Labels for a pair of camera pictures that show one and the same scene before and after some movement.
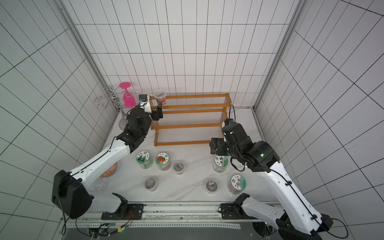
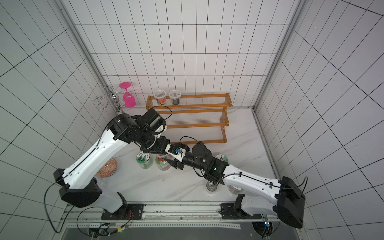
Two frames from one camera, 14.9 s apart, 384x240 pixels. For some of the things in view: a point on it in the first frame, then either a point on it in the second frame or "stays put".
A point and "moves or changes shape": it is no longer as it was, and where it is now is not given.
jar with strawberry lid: x=162 y=160 stays put
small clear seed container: x=178 y=167 moves or changes shape
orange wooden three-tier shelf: x=189 y=120 stays put
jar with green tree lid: x=144 y=159 stays put
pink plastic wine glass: x=130 y=101 stays put
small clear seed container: x=160 y=96 stays put
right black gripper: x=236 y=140 → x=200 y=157
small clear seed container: x=151 y=184 → x=168 y=156
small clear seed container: x=211 y=186 stays put
